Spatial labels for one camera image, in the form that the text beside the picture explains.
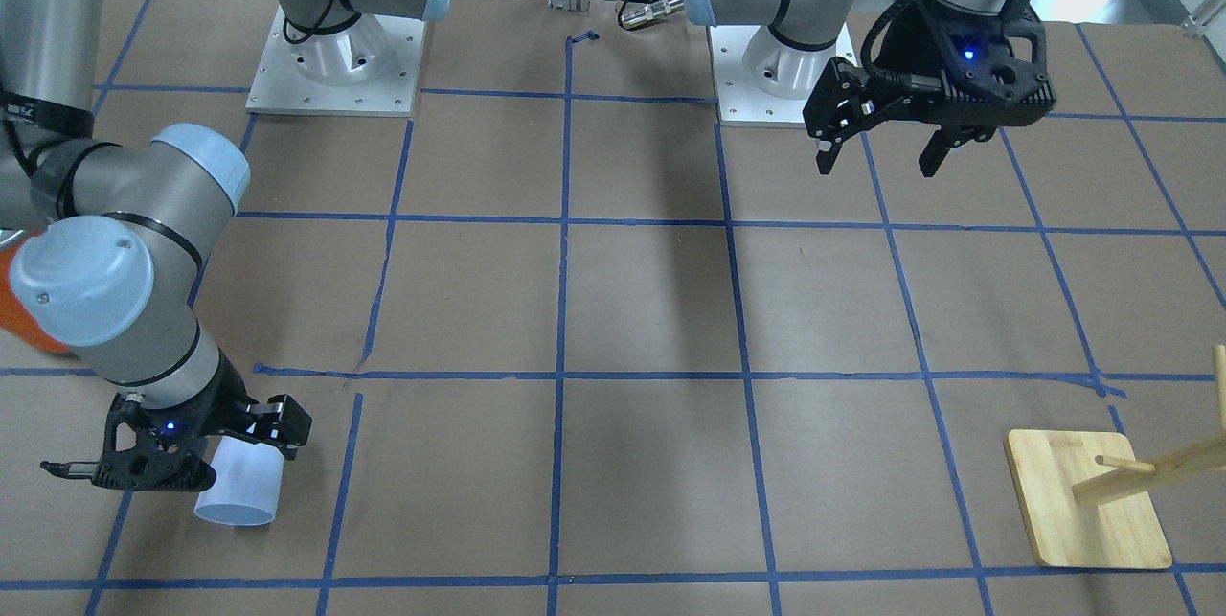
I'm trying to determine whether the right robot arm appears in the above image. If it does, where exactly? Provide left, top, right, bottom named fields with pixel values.
left=2, top=0, right=451, bottom=495

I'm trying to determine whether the light blue plastic cup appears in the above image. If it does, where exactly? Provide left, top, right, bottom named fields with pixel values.
left=192, top=437, right=284, bottom=526

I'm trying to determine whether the wooden mug tree stand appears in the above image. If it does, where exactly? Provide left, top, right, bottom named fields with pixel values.
left=999, top=344, right=1225, bottom=571

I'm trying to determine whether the orange can with grey lid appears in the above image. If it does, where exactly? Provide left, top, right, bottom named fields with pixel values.
left=0, top=231, right=74, bottom=353

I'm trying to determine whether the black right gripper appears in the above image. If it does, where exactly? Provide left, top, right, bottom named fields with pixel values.
left=94, top=357, right=311, bottom=492

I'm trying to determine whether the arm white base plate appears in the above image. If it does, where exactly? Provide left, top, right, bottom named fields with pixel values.
left=707, top=25, right=857, bottom=128
left=245, top=11, right=428, bottom=119

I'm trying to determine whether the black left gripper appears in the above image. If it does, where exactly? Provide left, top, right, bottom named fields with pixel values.
left=802, top=0, right=1058, bottom=178

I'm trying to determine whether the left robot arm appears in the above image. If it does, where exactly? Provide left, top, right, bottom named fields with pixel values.
left=684, top=0, right=1058, bottom=178

